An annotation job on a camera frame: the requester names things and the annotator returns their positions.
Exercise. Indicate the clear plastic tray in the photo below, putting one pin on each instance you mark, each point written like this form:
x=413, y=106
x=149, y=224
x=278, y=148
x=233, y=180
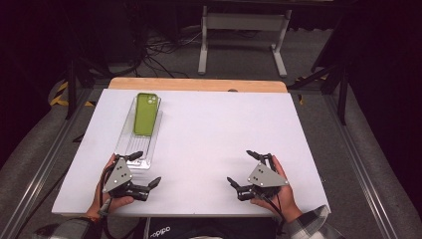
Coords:
x=139, y=146

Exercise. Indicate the person's right hand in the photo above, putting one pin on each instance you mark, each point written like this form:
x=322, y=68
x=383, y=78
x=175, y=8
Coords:
x=287, y=202

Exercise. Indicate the person's left hand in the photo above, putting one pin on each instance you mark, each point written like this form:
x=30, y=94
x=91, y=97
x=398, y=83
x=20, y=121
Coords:
x=114, y=203

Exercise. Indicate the wooden table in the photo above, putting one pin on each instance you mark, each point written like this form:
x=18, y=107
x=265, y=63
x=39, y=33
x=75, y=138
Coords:
x=185, y=84

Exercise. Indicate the metal floor rail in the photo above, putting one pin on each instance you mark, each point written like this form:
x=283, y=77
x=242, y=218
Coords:
x=361, y=172
x=40, y=179

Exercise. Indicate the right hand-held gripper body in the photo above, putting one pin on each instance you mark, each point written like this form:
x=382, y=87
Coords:
x=265, y=177

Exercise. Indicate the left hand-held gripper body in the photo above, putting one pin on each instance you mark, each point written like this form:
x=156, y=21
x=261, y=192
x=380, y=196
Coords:
x=119, y=176

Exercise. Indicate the white board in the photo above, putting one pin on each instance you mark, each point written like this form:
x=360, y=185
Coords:
x=199, y=186

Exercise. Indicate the white metal stand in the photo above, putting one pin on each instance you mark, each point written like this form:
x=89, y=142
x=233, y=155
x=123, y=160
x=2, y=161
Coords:
x=244, y=21

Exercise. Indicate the black metal stand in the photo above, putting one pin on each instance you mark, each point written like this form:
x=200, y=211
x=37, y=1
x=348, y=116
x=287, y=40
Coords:
x=71, y=93
x=343, y=99

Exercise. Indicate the person's dark clothing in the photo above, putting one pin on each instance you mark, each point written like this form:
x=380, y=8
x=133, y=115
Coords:
x=215, y=229

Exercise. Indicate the green phone case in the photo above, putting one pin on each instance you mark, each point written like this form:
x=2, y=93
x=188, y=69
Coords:
x=145, y=116

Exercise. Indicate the yellow and black floor tape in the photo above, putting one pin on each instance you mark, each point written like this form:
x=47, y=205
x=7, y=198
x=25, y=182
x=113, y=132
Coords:
x=61, y=88

